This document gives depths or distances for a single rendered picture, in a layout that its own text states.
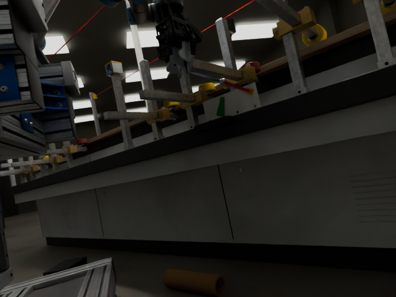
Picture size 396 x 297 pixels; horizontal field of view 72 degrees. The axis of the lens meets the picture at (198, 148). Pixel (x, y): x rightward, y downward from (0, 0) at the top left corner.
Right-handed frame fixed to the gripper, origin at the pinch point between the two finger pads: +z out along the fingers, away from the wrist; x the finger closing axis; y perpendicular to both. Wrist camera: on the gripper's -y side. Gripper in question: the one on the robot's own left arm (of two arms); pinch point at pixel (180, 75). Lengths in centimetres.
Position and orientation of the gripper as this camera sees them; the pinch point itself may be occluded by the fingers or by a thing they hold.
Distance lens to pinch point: 123.3
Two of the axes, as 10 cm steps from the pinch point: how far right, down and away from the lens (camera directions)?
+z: 2.0, 9.8, -0.6
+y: -9.2, 2.1, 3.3
